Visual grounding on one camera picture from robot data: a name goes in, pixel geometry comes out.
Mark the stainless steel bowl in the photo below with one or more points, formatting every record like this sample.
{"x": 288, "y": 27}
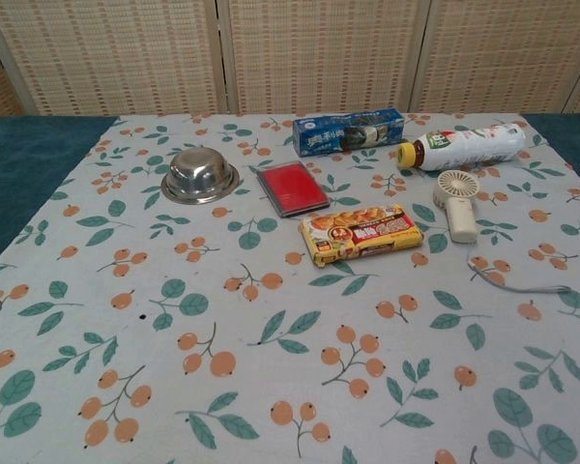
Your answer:
{"x": 200, "y": 177}

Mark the blue cookie box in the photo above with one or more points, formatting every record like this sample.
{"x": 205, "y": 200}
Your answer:
{"x": 328, "y": 135}

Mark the yellow snack package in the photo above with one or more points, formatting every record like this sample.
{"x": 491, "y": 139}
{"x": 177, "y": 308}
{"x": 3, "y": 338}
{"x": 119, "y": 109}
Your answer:
{"x": 362, "y": 233}

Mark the red ink pad case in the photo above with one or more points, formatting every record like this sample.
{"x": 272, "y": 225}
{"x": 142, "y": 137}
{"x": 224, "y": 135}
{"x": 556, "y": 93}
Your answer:
{"x": 291, "y": 186}

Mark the floral print tablecloth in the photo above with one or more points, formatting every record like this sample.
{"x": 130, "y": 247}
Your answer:
{"x": 280, "y": 309}

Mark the woven folding screen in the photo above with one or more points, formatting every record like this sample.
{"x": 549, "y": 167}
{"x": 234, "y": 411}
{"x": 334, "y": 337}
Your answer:
{"x": 290, "y": 53}

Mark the yellow-capped tea bottle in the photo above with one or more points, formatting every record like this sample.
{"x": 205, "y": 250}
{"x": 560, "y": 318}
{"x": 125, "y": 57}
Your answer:
{"x": 469, "y": 145}

